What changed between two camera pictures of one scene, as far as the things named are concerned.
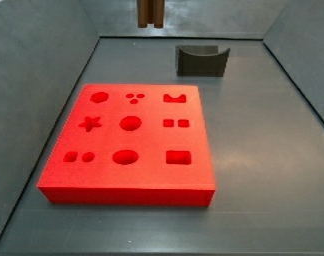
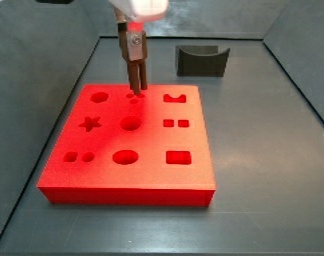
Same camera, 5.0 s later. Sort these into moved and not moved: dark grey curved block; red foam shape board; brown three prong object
Moved: brown three prong object
Not moved: dark grey curved block; red foam shape board
